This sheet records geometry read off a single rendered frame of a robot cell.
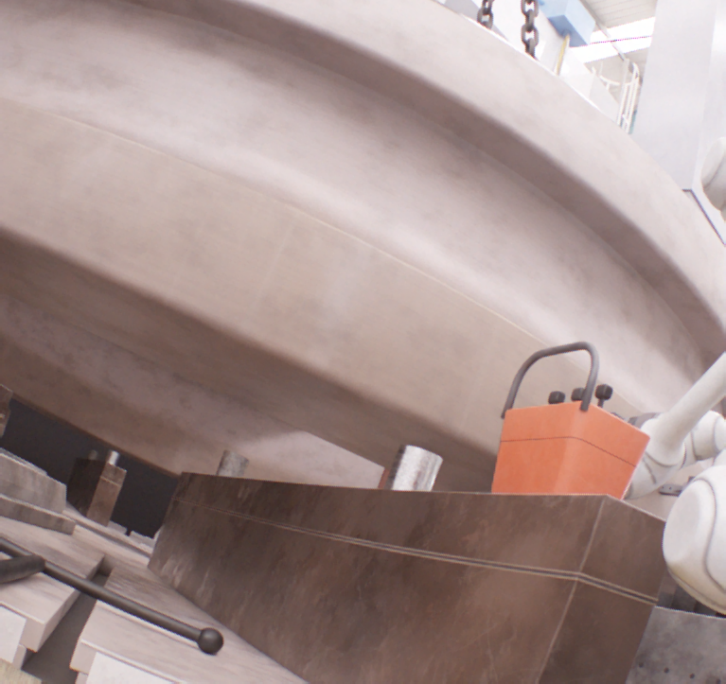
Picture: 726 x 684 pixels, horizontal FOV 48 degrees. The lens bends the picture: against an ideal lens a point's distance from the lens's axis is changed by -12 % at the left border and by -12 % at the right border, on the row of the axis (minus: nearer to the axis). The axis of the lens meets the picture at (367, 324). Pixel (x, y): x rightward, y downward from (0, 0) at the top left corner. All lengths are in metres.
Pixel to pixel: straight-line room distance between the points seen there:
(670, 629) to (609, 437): 1.09
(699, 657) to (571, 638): 1.15
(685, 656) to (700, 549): 1.25
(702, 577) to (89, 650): 0.69
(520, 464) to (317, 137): 0.95
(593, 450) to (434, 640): 0.33
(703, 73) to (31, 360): 5.54
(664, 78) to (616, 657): 6.54
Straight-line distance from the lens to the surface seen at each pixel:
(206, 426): 6.13
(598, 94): 8.28
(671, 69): 7.37
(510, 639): 1.05
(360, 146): 1.92
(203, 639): 1.37
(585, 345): 1.17
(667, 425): 1.53
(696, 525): 0.90
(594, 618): 1.01
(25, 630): 1.03
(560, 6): 10.29
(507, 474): 1.21
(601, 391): 1.18
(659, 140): 6.90
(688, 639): 2.14
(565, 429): 1.13
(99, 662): 1.03
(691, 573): 0.92
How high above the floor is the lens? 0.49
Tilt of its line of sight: 17 degrees up
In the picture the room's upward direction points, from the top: 21 degrees clockwise
